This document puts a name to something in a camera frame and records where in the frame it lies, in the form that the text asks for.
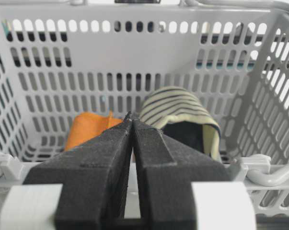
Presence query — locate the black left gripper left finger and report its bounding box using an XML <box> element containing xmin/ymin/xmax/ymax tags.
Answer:
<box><xmin>23</xmin><ymin>113</ymin><xmax>133</xmax><ymax>230</ymax></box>

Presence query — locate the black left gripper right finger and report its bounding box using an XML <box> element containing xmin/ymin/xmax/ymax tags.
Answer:
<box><xmin>132</xmin><ymin>119</ymin><xmax>230</xmax><ymax>230</ymax></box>

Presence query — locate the striped cream slipper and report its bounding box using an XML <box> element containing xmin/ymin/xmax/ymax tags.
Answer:
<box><xmin>139</xmin><ymin>86</ymin><xmax>222</xmax><ymax>162</ymax></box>

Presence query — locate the grey plastic shopping basket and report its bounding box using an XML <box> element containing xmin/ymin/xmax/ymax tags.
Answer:
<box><xmin>0</xmin><ymin>0</ymin><xmax>289</xmax><ymax>219</ymax></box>

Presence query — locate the orange cloth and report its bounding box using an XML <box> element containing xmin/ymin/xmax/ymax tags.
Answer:
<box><xmin>64</xmin><ymin>111</ymin><xmax>123</xmax><ymax>151</ymax></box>

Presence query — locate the grey basket handle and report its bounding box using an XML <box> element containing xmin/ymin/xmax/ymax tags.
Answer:
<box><xmin>246</xmin><ymin>163</ymin><xmax>289</xmax><ymax>187</ymax></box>

